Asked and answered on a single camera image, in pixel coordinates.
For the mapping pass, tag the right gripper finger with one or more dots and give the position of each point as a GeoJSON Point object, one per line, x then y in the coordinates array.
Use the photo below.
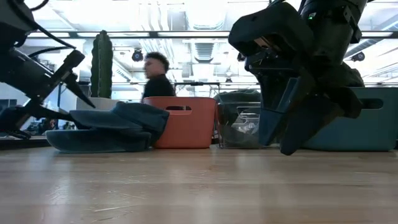
{"type": "Point", "coordinates": [273, 124]}
{"type": "Point", "coordinates": [311, 124]}

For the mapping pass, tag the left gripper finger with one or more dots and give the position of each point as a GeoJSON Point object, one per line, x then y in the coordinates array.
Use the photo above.
{"type": "Point", "coordinates": [74, 60]}
{"type": "Point", "coordinates": [77, 88]}

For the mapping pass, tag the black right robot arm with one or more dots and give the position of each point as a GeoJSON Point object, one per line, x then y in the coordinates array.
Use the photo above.
{"type": "Point", "coordinates": [332, 28]}

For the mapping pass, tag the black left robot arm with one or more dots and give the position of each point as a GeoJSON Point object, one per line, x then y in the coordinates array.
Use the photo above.
{"type": "Point", "coordinates": [12, 15]}

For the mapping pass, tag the navy blue hat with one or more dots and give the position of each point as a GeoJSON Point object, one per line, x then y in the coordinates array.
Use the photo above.
{"type": "Point", "coordinates": [124, 118]}

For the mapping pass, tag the green cactus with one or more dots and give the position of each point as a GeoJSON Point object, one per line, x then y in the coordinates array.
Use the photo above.
{"type": "Point", "coordinates": [102, 65]}

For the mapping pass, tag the clear plastic bin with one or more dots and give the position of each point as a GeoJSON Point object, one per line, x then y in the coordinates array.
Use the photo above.
{"type": "Point", "coordinates": [239, 133]}

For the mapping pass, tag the blue-grey plastic bin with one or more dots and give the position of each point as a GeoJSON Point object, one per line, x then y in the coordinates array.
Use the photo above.
{"type": "Point", "coordinates": [373, 130]}

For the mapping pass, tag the person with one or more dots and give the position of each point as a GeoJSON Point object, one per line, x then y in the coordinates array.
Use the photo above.
{"type": "Point", "coordinates": [158, 87]}

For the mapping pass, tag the orange plastic bin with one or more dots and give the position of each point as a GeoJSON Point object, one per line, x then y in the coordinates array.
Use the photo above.
{"type": "Point", "coordinates": [192, 130]}

